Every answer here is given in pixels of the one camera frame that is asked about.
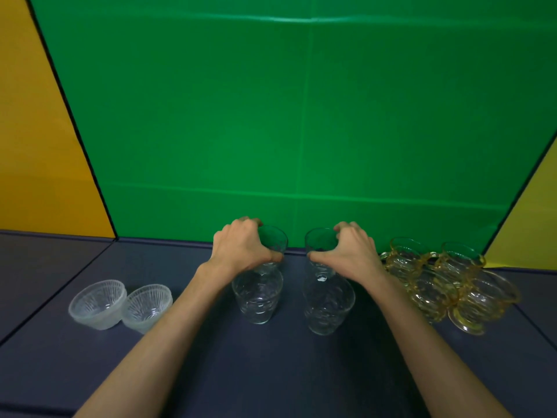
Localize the clear patterned glass tumbler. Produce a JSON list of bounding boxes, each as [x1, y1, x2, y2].
[[303, 274, 356, 336], [232, 265, 284, 325]]

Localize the person's right forearm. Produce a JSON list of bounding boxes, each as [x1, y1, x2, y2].
[[365, 273, 514, 418]]

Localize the clear tall drinking glass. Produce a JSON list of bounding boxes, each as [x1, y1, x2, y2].
[[257, 225, 289, 275], [304, 227, 339, 282]]

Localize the person's left forearm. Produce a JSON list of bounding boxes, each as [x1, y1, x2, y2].
[[73, 261, 236, 418]]

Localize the amber glass footed cup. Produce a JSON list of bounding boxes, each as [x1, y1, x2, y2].
[[447, 270, 522, 336], [434, 241, 487, 284], [380, 237, 437, 285], [406, 267, 460, 323]]

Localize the clear ribbed glass bowl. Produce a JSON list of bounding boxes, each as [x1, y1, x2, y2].
[[121, 284, 174, 335], [68, 280, 128, 331]]

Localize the person's left hand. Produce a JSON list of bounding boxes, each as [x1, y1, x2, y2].
[[208, 217, 285, 280]]

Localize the person's right hand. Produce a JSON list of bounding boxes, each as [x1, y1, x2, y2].
[[307, 221, 388, 287]]

